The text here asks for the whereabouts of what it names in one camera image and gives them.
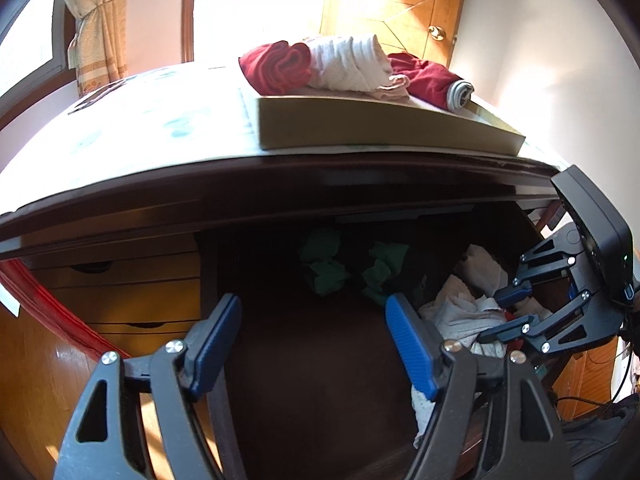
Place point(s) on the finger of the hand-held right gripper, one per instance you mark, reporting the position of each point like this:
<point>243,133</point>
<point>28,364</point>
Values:
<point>510,292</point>
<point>500,332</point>

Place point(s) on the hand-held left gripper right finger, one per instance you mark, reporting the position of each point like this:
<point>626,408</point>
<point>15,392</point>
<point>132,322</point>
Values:
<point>410,345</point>

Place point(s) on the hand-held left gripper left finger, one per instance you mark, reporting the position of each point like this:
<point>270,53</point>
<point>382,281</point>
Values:
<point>215,340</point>

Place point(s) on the red knit underwear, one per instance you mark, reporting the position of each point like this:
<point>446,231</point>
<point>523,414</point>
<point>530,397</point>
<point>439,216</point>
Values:
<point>508,316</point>

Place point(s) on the cream underwear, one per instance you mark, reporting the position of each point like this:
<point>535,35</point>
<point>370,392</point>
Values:
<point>487,306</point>

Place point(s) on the beige dotted underwear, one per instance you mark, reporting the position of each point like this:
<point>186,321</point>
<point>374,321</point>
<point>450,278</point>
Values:
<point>480,265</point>

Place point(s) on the grey knit underwear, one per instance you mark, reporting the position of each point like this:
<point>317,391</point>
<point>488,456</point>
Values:
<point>450,315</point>

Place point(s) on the green and black underwear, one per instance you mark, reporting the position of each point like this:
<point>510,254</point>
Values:
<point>325,275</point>

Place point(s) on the cardboard box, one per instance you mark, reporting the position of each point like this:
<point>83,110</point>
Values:
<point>375,120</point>

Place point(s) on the dark red grey-waistband underwear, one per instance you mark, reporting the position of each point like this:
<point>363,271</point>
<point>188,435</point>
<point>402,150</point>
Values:
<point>425,77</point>

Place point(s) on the pink underwear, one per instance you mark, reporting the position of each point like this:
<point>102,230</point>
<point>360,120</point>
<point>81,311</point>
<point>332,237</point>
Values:
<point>395,85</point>

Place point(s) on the red towel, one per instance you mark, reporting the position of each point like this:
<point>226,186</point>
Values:
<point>275,65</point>

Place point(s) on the white towel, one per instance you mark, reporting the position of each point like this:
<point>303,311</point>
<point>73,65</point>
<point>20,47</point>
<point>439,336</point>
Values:
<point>350,57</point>

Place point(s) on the yellow wooden cabinet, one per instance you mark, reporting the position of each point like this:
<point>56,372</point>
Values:
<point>125,300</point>

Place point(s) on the red plastic rim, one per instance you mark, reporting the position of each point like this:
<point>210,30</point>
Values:
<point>60,305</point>

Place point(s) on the dark wooden dresser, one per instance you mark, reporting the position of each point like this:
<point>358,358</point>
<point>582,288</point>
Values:
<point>300,180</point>

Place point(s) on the white card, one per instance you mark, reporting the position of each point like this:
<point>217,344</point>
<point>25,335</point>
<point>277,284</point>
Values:
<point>9,301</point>

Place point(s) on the brass door knob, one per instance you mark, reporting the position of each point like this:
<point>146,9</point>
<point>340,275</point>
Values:
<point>437,32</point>

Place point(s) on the black phone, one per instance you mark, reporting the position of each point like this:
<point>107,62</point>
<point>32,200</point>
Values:
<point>95,97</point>

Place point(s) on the orange wooden door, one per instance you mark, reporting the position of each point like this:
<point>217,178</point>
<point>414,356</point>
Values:
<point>390,5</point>

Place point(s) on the cream tied curtain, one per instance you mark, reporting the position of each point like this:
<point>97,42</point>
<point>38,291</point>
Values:
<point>95,35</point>

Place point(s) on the window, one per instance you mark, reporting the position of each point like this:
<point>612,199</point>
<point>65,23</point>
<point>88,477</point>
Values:
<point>30,45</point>

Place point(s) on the wooden door frame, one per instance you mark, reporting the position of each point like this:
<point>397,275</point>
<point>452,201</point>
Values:
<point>189,10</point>

